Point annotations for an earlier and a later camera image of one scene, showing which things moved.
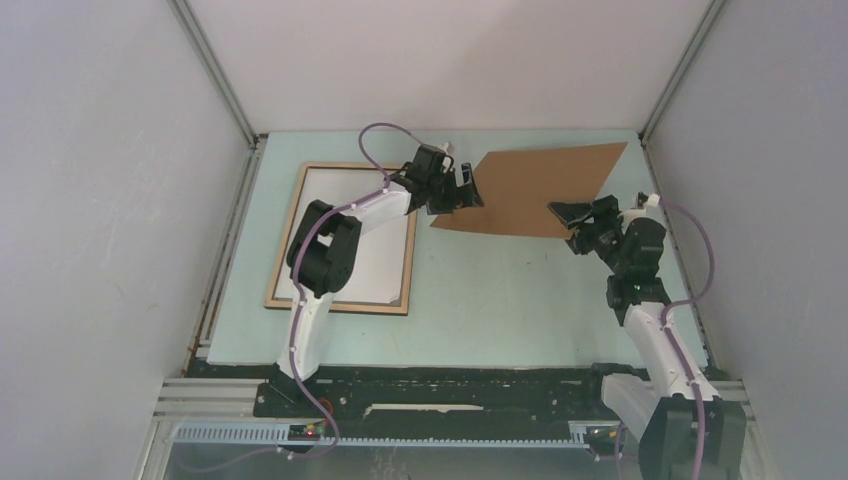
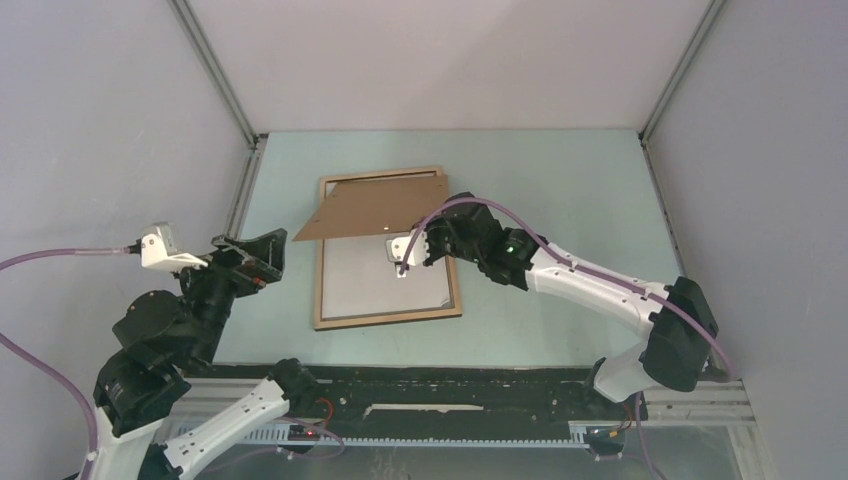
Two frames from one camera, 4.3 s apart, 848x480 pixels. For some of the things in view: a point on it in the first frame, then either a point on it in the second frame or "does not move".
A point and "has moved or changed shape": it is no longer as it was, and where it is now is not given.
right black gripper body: x=605 y=223 → x=441 y=242
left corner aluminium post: x=256 y=144 does not move
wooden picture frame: x=381 y=277 → x=345 y=322
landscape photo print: x=382 y=267 → x=358 y=279
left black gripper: x=460 y=198 → x=263 y=256
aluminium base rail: x=177 y=402 does not move
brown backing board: x=517 y=187 has moved or changed shape
